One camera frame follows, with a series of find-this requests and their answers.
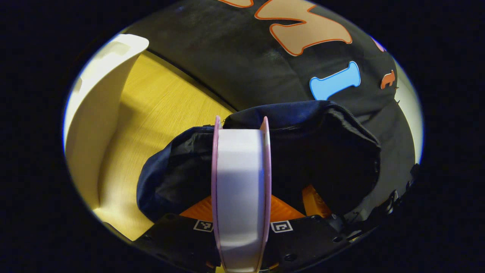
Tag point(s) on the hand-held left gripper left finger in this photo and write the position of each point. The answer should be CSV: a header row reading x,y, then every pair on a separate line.
x,y
178,239

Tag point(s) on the pink book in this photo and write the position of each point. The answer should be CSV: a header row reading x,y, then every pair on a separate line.
x,y
240,189

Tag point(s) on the white plastic bookshelf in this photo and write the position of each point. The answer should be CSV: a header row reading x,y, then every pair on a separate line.
x,y
94,125

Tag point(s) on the blue schoolbag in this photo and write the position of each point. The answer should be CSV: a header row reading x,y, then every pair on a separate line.
x,y
322,159

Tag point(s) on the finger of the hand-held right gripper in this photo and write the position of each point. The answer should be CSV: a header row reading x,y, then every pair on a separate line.
x,y
314,203

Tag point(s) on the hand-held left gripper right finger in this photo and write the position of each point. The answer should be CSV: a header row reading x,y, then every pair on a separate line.
x,y
303,242

